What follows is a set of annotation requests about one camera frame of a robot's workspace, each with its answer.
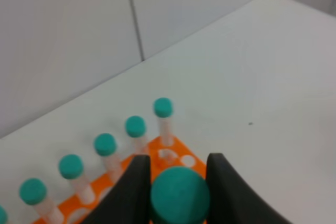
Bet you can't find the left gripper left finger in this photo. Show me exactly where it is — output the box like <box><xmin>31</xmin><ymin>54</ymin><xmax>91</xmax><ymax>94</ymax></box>
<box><xmin>82</xmin><ymin>155</ymin><xmax>151</xmax><ymax>223</ymax></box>

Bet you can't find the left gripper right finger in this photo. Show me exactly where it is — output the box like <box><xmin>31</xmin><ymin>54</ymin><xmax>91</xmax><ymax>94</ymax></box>
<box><xmin>206</xmin><ymin>153</ymin><xmax>289</xmax><ymax>224</ymax></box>

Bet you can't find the row tube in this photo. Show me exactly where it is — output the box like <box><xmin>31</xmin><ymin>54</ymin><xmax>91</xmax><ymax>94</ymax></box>
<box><xmin>125</xmin><ymin>115</ymin><xmax>149</xmax><ymax>155</ymax></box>
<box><xmin>153</xmin><ymin>98</ymin><xmax>174</xmax><ymax>147</ymax></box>
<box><xmin>58</xmin><ymin>154</ymin><xmax>96</xmax><ymax>205</ymax></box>
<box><xmin>19</xmin><ymin>178</ymin><xmax>65</xmax><ymax>223</ymax></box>
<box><xmin>93</xmin><ymin>133</ymin><xmax>123</xmax><ymax>183</ymax></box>
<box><xmin>0</xmin><ymin>206</ymin><xmax>8</xmax><ymax>224</ymax></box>

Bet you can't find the green-capped test tube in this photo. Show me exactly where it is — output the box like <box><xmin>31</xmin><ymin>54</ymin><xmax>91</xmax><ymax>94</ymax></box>
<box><xmin>150</xmin><ymin>166</ymin><xmax>211</xmax><ymax>223</ymax></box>

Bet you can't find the orange test tube rack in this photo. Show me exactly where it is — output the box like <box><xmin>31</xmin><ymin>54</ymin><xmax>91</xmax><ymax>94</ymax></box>
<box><xmin>31</xmin><ymin>136</ymin><xmax>208</xmax><ymax>224</ymax></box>

